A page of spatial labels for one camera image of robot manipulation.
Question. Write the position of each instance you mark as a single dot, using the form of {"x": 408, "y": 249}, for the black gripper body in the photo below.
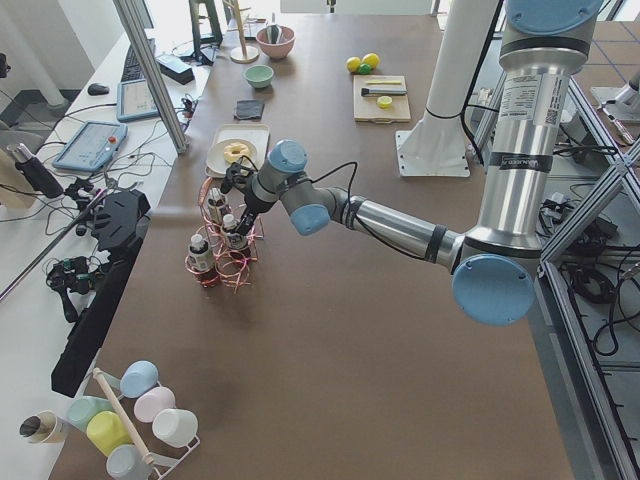
{"x": 252, "y": 204}

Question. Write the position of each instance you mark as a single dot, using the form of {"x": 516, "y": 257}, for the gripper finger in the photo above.
{"x": 243, "y": 225}
{"x": 250, "y": 222}

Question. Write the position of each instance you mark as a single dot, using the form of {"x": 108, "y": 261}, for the tea bottle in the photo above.
{"x": 234, "y": 241}
{"x": 201, "y": 261}
{"x": 217, "y": 205}

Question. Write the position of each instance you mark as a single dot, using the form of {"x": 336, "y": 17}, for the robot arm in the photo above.
{"x": 493, "y": 264}

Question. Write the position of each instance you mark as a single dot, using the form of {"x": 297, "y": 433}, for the cream rabbit tray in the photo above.
{"x": 254, "y": 137}

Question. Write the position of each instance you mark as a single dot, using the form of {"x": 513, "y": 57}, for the yellow glazed donut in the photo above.
{"x": 235, "y": 152}

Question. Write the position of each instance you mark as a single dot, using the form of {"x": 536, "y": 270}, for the cream round plate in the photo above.
{"x": 216, "y": 166}

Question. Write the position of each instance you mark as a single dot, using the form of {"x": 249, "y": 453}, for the dark grey folded cloth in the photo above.
{"x": 251, "y": 109}

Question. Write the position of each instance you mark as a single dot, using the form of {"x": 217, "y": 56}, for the green bowl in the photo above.
{"x": 259, "y": 76}

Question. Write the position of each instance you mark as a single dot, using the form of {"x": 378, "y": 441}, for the wooden cutting board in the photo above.
{"x": 366, "y": 109}

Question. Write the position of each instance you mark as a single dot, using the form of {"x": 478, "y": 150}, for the far teach pendant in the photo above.
{"x": 134, "y": 101}

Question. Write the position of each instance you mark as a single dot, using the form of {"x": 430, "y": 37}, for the teach pendant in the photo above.
{"x": 134, "y": 101}
{"x": 92, "y": 147}

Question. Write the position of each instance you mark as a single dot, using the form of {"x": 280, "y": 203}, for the steel muddler black tip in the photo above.
{"x": 377, "y": 92}

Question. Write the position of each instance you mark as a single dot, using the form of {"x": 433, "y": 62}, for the half lemon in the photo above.
{"x": 384, "y": 102}

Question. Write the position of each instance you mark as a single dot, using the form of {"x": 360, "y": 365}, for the near teach pendant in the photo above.
{"x": 92, "y": 147}

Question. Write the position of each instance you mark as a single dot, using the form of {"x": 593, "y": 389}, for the yellow plastic knife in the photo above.
{"x": 383, "y": 82}

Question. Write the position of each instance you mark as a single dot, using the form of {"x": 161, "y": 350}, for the pink bowl with ice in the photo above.
{"x": 281, "y": 48}

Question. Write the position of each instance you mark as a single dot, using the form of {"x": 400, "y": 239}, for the lemon near board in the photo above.
{"x": 353, "y": 64}

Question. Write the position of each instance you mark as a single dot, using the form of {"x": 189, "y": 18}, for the metal ice scoop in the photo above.
{"x": 273, "y": 31}

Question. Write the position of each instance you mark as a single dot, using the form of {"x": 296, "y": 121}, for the green lime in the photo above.
{"x": 364, "y": 69}

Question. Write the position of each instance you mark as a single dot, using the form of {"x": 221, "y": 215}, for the black keyboard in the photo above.
{"x": 132, "y": 69}

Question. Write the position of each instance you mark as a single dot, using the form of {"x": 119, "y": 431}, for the far yellow lemon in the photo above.
{"x": 371, "y": 59}

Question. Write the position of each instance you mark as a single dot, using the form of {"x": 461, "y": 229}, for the black computer mouse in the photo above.
{"x": 98, "y": 89}

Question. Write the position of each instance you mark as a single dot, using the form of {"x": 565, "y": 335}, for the pink cup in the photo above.
{"x": 148, "y": 405}

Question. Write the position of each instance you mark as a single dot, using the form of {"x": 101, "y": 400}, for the white cup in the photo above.
{"x": 175, "y": 427}

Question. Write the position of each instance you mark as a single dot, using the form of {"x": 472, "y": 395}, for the black thermos bottle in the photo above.
{"x": 37, "y": 175}

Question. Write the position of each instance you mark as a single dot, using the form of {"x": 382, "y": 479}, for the yellow cup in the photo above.
{"x": 106, "y": 431}

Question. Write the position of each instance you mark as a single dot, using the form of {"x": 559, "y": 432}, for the mint green cup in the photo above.
{"x": 83, "y": 409}

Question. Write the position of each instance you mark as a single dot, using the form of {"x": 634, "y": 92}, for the grey blue cup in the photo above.
{"x": 125, "y": 463}

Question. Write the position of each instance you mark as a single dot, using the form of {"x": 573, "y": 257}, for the paper cup with metal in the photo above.
{"x": 44, "y": 427}

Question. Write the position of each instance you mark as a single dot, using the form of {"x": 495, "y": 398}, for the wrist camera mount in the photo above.
{"x": 238, "y": 175}

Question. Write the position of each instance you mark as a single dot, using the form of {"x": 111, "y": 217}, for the copper wire bottle rack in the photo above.
{"x": 216, "y": 254}

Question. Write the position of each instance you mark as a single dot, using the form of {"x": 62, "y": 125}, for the black angled bracket device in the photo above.
{"x": 90, "y": 296}

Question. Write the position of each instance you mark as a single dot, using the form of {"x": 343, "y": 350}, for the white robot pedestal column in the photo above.
{"x": 436, "y": 145}

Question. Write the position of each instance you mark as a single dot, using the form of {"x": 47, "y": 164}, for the wooden rack handle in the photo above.
{"x": 139, "y": 443}

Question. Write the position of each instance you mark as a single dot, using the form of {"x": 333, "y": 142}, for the aluminium frame post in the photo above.
{"x": 131, "y": 21}

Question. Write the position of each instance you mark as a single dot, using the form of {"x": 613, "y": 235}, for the white wire cup rack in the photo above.
{"x": 166, "y": 458}

